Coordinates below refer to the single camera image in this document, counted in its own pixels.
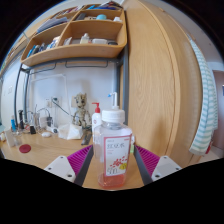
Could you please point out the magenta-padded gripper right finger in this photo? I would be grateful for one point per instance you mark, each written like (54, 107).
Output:
(165, 166)

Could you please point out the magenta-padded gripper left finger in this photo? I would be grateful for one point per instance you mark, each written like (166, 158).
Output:
(61, 166)

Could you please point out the clear drink bottle pink liquid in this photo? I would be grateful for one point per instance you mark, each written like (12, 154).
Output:
(112, 150)

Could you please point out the white crumpled paper bag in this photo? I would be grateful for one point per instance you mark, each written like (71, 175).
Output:
(70, 131)

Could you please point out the white power strip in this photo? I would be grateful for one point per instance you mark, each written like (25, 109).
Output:
(53, 129)

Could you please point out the flat round red coaster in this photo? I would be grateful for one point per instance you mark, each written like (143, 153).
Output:
(25, 148)

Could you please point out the black charger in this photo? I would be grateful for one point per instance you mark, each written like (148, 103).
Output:
(49, 120)

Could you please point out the white pump bottle red top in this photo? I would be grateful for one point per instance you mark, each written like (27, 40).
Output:
(96, 119)

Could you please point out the brown tree creature figurine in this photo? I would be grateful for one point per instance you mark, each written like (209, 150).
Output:
(81, 110)

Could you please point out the black electric shaver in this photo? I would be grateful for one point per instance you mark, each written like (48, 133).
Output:
(21, 120)

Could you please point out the green white striped towel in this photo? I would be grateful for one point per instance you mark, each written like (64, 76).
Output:
(205, 113)

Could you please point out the wash bottle with bent nozzle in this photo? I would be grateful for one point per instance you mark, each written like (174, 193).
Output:
(114, 99)

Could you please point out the wooden shelf unit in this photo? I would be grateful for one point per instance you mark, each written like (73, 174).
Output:
(90, 50)

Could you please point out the white wall socket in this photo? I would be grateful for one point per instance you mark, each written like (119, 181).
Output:
(48, 102)
(56, 101)

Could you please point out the white wall box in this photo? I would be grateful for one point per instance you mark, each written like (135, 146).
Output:
(73, 101)

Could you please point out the grey metal frame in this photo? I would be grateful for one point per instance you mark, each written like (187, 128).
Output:
(125, 86)

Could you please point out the long wooden wall shelf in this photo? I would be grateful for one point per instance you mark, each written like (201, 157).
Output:
(11, 55)

